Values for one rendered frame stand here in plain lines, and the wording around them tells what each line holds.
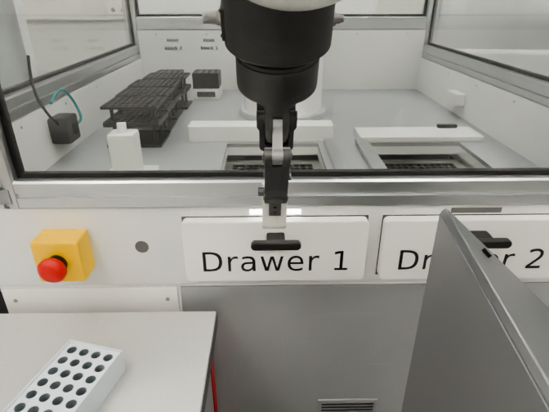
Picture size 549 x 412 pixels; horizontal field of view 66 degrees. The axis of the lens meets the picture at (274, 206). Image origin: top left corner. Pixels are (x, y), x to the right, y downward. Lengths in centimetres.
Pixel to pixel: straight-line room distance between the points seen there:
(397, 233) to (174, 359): 39
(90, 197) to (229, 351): 37
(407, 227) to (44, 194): 56
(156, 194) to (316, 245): 26
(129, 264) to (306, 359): 37
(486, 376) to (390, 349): 58
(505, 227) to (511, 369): 51
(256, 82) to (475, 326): 25
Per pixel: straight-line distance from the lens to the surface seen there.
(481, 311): 29
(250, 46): 35
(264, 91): 38
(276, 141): 39
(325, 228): 66
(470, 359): 32
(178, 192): 66
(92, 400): 63
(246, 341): 82
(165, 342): 71
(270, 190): 44
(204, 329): 72
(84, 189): 70
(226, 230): 66
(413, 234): 70
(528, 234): 78
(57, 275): 70
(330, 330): 81
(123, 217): 70
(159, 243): 71
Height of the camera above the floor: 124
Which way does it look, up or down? 26 degrees down
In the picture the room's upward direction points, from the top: straight up
